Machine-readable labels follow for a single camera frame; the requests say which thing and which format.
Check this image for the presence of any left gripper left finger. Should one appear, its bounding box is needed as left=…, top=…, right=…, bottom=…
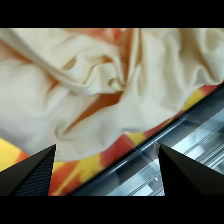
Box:
left=0, top=143, right=57, bottom=197

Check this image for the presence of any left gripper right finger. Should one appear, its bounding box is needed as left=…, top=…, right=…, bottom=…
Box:
left=157, top=142, right=224, bottom=197

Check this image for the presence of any cream shirt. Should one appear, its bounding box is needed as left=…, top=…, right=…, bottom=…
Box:
left=0, top=27, right=224, bottom=163

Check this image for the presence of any silver frame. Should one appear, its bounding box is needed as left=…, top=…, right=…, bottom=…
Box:
left=105, top=107, right=224, bottom=197

